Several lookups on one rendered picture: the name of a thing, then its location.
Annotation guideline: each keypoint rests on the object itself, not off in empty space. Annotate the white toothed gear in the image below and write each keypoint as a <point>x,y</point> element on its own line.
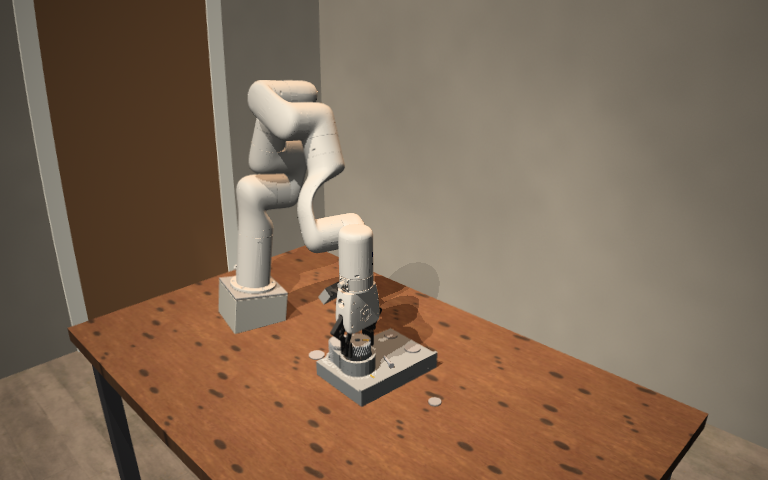
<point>361,344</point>

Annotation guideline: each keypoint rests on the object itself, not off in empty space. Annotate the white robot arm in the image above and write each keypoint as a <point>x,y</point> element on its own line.
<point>282,122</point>

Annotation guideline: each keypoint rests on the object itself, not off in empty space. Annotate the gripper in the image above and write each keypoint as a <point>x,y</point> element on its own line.
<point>360,309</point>

